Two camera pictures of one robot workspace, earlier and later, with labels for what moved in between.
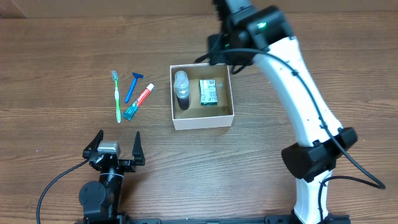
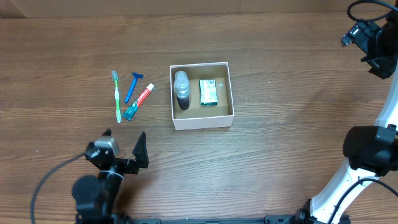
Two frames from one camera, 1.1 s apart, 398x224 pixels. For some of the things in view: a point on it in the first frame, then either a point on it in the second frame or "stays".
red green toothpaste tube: x=129 y=114 stays
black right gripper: x=219 y=54 -> x=384 y=65
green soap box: x=208 y=92 stays
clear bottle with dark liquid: x=181 y=85 stays
